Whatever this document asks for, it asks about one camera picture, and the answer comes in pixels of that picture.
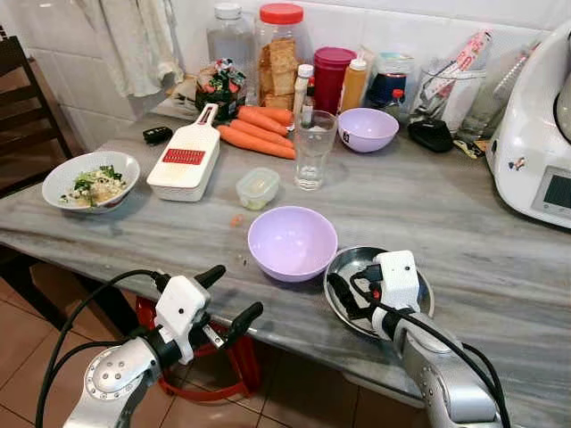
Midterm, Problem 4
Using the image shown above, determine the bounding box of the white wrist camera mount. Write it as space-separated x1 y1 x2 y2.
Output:
373 250 421 315
154 276 211 364

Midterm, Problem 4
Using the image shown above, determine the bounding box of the black car key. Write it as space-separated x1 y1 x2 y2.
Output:
143 126 173 145

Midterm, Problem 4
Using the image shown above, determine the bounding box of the orange squeeze bottle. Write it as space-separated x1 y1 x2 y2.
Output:
340 58 369 112

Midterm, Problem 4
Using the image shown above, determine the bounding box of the clear bottle with white cap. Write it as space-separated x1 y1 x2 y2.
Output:
207 3 258 81

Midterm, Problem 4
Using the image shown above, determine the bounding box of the white patterned ceramic bowl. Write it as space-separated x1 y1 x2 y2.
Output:
42 151 141 213

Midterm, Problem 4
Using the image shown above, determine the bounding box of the clear bag with red packet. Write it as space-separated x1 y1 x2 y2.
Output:
415 31 492 131

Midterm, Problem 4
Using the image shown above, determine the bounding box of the yellow patterned cloth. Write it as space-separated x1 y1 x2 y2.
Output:
455 138 488 161

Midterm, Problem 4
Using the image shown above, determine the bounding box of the dark blue jar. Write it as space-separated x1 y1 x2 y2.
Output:
370 53 416 112

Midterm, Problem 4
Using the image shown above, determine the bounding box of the plastic bag of vegetables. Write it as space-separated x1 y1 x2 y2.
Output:
195 59 247 122

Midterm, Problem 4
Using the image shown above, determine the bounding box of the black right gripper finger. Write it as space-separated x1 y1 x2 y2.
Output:
327 272 360 315

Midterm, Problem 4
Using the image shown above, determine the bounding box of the clear plastic bag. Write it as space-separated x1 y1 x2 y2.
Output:
464 45 536 145

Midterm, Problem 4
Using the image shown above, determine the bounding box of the clear drinking glass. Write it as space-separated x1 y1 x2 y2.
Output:
293 110 338 191

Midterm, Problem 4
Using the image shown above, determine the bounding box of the dark wooden chair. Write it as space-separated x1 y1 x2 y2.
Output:
0 36 74 199

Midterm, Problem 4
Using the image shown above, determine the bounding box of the white kitchen cooking appliance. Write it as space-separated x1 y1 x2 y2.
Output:
486 22 571 230

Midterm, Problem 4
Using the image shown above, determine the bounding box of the small red-capped glass bottle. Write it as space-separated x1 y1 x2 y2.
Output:
385 88 408 122

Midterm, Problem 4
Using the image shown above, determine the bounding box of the small purple plastic bowl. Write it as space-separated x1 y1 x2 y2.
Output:
337 108 400 153

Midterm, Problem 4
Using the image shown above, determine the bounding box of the white-capped seasoning bottle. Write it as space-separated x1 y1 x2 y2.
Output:
294 64 316 117

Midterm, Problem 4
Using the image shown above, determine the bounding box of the rice and greens food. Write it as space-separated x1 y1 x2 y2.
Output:
64 165 128 206

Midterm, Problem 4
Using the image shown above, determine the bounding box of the large purple plastic bowl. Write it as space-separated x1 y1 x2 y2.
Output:
248 206 339 284

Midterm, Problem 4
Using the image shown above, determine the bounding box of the maroon plastic container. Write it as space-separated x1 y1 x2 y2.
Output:
312 47 357 115

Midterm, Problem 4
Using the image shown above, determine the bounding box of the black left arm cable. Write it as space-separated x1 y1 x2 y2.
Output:
36 267 170 428

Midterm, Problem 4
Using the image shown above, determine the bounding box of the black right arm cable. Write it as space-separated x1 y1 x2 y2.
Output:
352 263 511 428

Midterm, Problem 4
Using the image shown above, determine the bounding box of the black oven mitt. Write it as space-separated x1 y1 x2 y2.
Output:
409 119 456 153

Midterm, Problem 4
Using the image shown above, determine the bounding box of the red plastic stool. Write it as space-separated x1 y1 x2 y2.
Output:
134 294 261 402

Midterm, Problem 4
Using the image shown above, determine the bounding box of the white hanging towel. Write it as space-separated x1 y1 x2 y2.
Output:
76 0 184 99

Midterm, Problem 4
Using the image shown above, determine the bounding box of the red-lidded jar of crackers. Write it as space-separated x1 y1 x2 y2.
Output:
256 3 306 110

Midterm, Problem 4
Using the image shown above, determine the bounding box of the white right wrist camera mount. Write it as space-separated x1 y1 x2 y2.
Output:
373 250 421 315

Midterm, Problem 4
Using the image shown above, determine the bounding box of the white grater with red blade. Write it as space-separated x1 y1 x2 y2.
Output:
146 103 221 202

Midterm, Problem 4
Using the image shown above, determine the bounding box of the small green-lidded plastic container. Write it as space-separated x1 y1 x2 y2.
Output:
236 168 280 211

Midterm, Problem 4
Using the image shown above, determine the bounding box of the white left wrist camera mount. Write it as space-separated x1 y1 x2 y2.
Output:
154 276 211 364

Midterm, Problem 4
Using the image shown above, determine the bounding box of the small hot sauce bottle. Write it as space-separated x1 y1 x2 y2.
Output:
302 89 316 128

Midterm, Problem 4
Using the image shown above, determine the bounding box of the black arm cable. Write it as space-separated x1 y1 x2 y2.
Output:
352 263 511 428
36 267 170 428

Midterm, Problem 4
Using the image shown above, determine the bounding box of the round stainless steel plate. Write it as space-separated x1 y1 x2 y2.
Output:
323 246 435 340

